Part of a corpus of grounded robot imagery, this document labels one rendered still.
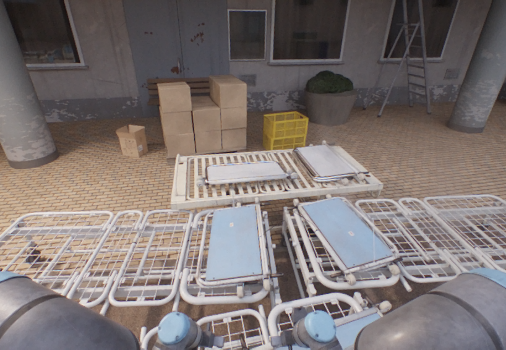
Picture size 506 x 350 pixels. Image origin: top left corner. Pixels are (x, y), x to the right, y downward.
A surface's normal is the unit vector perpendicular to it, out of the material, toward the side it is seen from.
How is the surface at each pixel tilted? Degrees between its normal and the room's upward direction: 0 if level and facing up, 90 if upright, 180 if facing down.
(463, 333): 24
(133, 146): 90
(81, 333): 37
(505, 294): 8
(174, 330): 19
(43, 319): 15
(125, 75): 90
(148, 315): 0
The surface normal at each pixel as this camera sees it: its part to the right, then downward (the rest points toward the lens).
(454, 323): -0.22, -0.72
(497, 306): 0.12, -0.72
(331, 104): -0.13, 0.64
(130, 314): 0.01, -0.88
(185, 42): 0.21, 0.48
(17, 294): 0.11, -0.96
